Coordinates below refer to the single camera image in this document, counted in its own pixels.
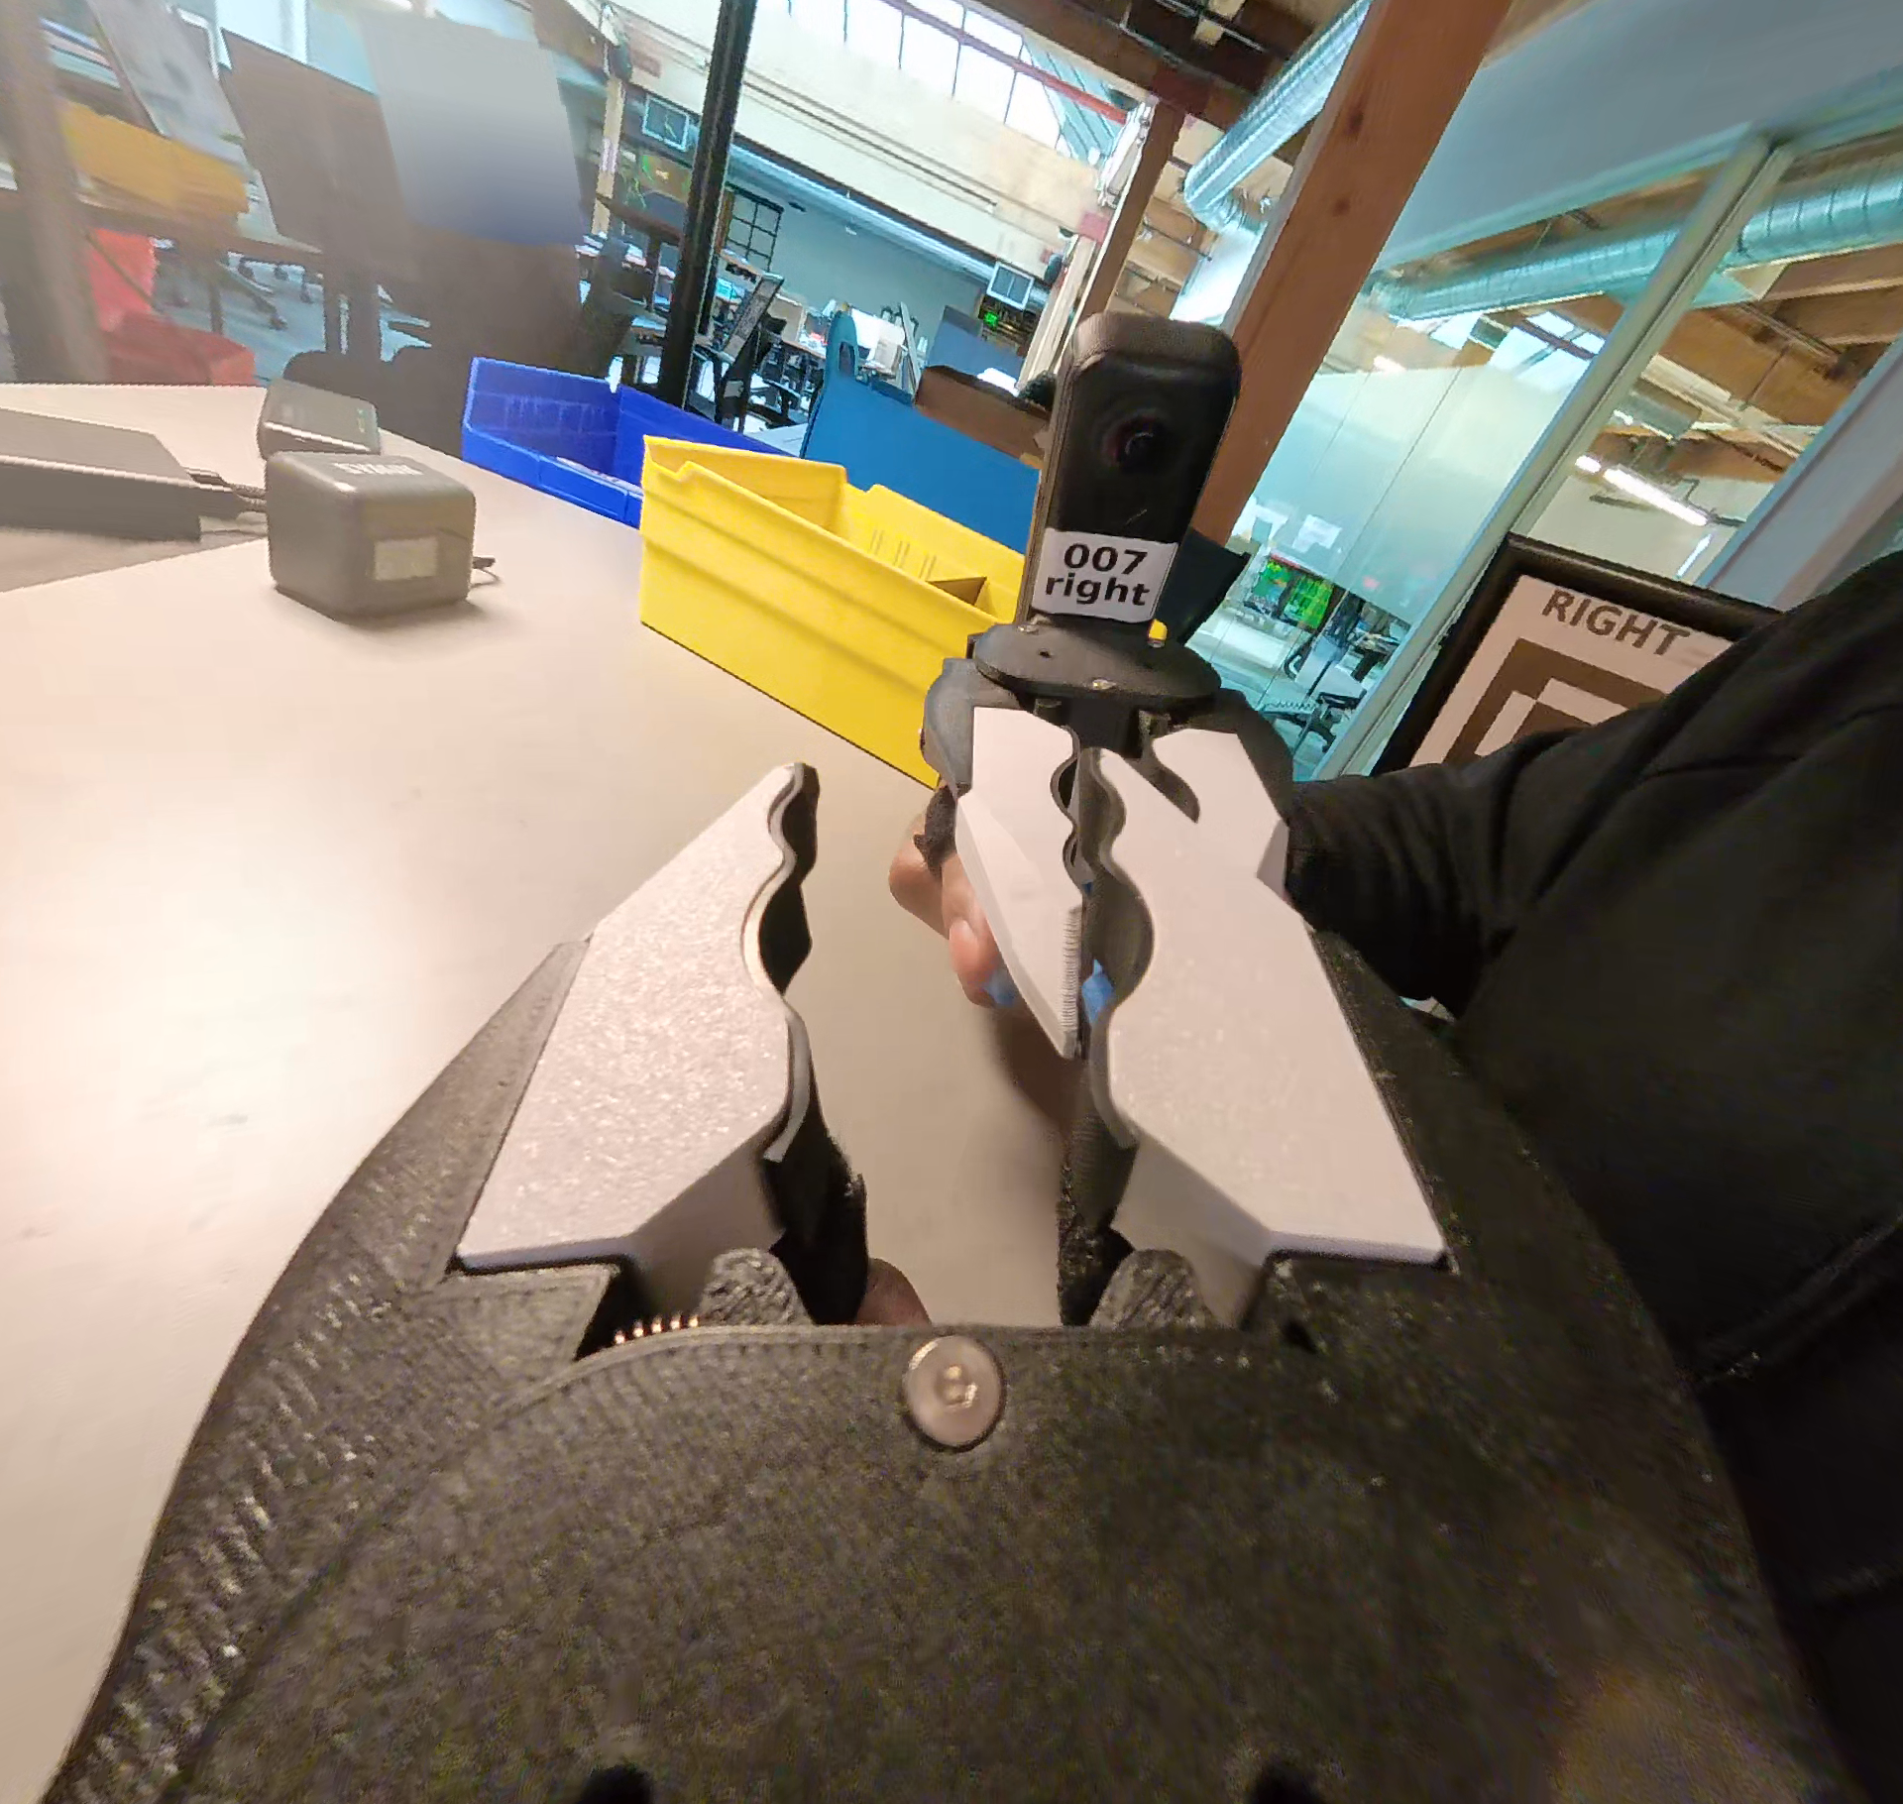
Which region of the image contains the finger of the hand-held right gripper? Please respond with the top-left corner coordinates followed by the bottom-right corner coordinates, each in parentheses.
top-left (1092, 728), bottom-right (1296, 922)
top-left (950, 709), bottom-right (1090, 1063)

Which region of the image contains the silver air duct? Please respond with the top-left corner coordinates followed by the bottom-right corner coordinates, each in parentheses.
top-left (1366, 154), bottom-right (1903, 326)
top-left (1182, 0), bottom-right (1391, 245)

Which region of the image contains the grey power adapter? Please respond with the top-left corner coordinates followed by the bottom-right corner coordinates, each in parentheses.
top-left (255, 381), bottom-right (386, 460)
top-left (264, 451), bottom-right (480, 623)

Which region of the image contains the black pole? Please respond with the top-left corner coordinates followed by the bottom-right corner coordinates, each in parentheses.
top-left (655, 0), bottom-right (780, 407)

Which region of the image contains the black monitor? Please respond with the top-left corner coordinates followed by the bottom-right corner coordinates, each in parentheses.
top-left (221, 27), bottom-right (402, 260)

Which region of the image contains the grey flat box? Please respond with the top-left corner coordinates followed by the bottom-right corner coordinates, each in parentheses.
top-left (0, 407), bottom-right (201, 542)

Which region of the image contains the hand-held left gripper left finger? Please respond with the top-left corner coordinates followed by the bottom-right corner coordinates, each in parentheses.
top-left (455, 761), bottom-right (822, 1302)

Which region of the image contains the person's right hand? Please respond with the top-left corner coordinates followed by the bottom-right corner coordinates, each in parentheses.
top-left (886, 845), bottom-right (1030, 1014)

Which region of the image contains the red plastic bin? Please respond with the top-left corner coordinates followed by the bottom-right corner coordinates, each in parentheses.
top-left (90, 236), bottom-right (255, 387)

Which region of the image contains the person's right forearm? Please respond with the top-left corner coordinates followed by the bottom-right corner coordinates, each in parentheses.
top-left (1286, 556), bottom-right (1903, 1390)

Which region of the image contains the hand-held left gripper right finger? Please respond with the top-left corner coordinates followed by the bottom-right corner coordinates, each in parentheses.
top-left (1059, 763), bottom-right (1450, 1328)

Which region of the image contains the wooden post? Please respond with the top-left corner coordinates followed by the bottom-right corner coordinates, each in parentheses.
top-left (1189, 0), bottom-right (1563, 542)

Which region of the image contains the black framed printed sign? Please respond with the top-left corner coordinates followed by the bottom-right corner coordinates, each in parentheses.
top-left (1376, 533), bottom-right (1786, 780)

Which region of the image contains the yellow plastic bin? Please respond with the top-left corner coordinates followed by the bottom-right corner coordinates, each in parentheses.
top-left (639, 436), bottom-right (1043, 789)

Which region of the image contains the blue plastic bin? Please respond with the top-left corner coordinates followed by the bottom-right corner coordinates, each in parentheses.
top-left (461, 353), bottom-right (790, 528)

